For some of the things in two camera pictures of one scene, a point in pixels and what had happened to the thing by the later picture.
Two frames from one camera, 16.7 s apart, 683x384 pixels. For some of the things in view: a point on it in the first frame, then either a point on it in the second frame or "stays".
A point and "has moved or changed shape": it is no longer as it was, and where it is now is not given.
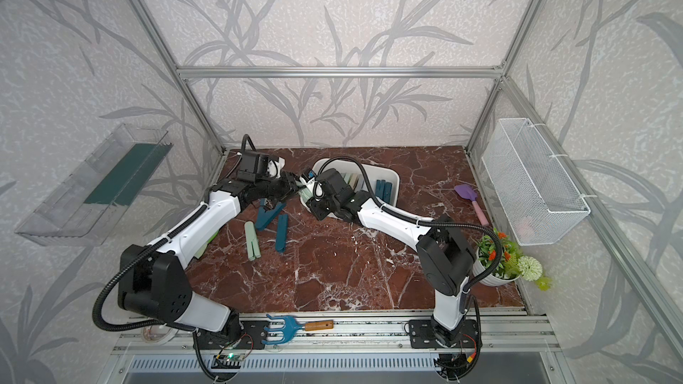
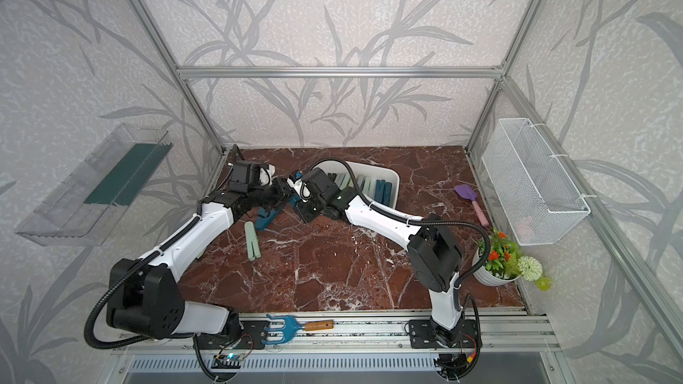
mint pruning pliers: x=303 y=191 has moved or changed shape
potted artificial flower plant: x=511 y=267 stays
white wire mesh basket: x=538 y=200 stays
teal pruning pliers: x=388 y=192 stays
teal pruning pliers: x=281 y=233 -> x=294 y=198
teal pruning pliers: x=380 y=188 stays
